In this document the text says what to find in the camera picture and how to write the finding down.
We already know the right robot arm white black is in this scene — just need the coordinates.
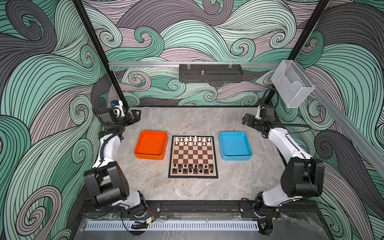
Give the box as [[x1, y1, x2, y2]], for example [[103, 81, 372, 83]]
[[242, 88, 325, 211]]

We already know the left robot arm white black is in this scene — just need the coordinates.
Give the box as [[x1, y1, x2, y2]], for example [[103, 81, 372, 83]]
[[84, 101, 148, 212]]

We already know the folding chess board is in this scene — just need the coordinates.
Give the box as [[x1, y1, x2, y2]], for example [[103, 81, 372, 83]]
[[168, 136, 219, 179]]

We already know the blue plastic tray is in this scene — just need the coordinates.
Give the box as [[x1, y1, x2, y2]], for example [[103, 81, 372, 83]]
[[219, 132, 253, 161]]

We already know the orange plastic tray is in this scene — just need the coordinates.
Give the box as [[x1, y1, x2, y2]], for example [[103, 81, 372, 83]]
[[134, 130, 168, 161]]

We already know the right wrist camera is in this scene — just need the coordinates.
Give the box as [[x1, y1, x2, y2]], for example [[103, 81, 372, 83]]
[[255, 106, 261, 119]]

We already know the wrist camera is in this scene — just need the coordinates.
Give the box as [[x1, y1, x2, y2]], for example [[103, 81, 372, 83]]
[[110, 100, 125, 119], [255, 106, 261, 119]]

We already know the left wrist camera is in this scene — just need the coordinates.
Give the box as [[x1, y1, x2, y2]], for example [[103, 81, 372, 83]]
[[110, 100, 125, 119]]

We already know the clear plastic wall holder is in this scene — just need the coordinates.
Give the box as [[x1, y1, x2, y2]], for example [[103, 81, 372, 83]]
[[271, 60, 315, 109]]

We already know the aluminium rail back wall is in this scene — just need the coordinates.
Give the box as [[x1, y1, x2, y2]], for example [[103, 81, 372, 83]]
[[108, 61, 280, 69]]

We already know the aluminium rail wall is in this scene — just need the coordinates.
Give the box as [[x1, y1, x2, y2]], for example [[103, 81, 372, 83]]
[[108, 61, 280, 69], [298, 65, 384, 175]]

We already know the black perforated wall tray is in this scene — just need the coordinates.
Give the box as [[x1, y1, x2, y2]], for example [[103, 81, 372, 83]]
[[179, 64, 244, 86]]

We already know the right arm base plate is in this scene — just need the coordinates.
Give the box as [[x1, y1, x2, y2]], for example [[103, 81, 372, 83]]
[[239, 199, 281, 220]]

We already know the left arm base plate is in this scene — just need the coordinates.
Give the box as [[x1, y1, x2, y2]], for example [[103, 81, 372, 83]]
[[122, 201, 161, 219]]

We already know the white slotted cable duct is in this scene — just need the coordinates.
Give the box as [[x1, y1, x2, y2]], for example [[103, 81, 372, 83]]
[[85, 221, 259, 232]]

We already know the aluminium rail right wall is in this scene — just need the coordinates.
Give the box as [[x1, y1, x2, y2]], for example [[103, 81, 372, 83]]
[[298, 65, 384, 175]]

